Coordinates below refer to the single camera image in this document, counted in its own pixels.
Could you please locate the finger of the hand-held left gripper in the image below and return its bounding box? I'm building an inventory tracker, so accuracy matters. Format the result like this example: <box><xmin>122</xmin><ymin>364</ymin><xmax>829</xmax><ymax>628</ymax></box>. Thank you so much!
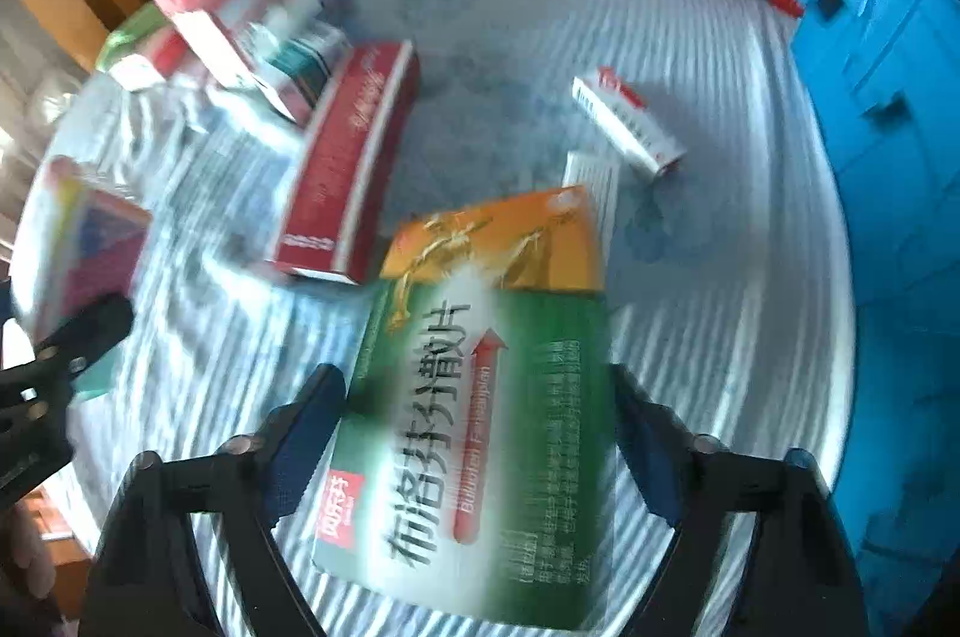
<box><xmin>30</xmin><ymin>294</ymin><xmax>136</xmax><ymax>383</ymax></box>

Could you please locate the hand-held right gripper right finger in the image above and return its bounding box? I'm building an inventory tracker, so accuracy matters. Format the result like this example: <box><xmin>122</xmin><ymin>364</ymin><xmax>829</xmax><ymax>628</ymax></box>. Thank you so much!
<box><xmin>611</xmin><ymin>363</ymin><xmax>871</xmax><ymax>637</ymax></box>

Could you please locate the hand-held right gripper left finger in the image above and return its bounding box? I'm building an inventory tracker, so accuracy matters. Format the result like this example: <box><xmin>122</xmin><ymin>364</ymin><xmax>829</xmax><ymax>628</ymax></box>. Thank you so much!
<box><xmin>79</xmin><ymin>363</ymin><xmax>347</xmax><ymax>637</ymax></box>

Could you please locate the pink purple box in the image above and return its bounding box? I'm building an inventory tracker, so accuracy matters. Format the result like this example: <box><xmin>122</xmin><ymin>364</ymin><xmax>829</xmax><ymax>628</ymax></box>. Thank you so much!
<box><xmin>15</xmin><ymin>155</ymin><xmax>155</xmax><ymax>398</ymax></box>

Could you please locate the green orange medicine box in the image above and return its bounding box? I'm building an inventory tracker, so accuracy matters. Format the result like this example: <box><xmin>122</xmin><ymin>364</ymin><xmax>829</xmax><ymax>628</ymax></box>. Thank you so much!
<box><xmin>311</xmin><ymin>184</ymin><xmax>610</xmax><ymax>634</ymax></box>

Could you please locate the blue felt storage bin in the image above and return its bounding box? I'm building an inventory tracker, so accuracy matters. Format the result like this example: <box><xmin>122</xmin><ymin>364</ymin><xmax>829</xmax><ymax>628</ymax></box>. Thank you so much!
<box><xmin>780</xmin><ymin>0</ymin><xmax>960</xmax><ymax>637</ymax></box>

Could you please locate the person's left hand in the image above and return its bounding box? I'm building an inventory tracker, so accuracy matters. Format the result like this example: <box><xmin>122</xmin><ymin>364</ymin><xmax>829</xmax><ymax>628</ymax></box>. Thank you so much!
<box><xmin>0</xmin><ymin>506</ymin><xmax>61</xmax><ymax>615</ymax></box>

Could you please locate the sheer curtain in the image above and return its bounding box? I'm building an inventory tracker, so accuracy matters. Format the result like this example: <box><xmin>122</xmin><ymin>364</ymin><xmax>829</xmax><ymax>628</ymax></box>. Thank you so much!
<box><xmin>0</xmin><ymin>0</ymin><xmax>98</xmax><ymax>218</ymax></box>

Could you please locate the green cloth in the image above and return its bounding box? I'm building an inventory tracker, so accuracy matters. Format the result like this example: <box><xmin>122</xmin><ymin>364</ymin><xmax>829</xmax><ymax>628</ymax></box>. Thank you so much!
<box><xmin>96</xmin><ymin>2</ymin><xmax>163</xmax><ymax>72</ymax></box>

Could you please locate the long red box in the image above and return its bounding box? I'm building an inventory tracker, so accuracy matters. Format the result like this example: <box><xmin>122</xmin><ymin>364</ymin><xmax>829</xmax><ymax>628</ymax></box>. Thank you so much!
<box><xmin>264</xmin><ymin>40</ymin><xmax>421</xmax><ymax>286</ymax></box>

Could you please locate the white paper leaflet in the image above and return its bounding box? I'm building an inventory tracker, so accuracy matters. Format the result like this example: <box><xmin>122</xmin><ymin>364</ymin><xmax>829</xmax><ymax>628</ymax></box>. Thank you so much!
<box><xmin>562</xmin><ymin>151</ymin><xmax>625</xmax><ymax>248</ymax></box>

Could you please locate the teal white box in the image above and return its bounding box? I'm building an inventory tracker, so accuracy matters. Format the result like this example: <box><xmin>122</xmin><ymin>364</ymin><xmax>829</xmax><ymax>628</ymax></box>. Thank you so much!
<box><xmin>259</xmin><ymin>25</ymin><xmax>350</xmax><ymax>125</ymax></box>

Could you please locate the small white red box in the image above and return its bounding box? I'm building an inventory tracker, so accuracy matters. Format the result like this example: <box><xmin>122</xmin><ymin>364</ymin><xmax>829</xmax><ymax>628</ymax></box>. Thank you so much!
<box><xmin>572</xmin><ymin>67</ymin><xmax>688</xmax><ymax>177</ymax></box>

